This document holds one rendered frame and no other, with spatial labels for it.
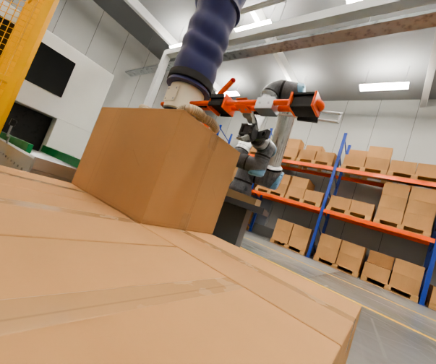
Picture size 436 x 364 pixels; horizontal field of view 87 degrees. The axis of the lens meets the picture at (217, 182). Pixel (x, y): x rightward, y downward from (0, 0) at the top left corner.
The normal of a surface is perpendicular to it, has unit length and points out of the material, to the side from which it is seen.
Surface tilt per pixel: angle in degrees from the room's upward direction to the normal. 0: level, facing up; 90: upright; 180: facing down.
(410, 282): 90
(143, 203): 90
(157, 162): 90
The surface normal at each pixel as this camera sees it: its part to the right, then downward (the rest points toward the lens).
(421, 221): -0.56, -0.27
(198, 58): 0.32, -0.25
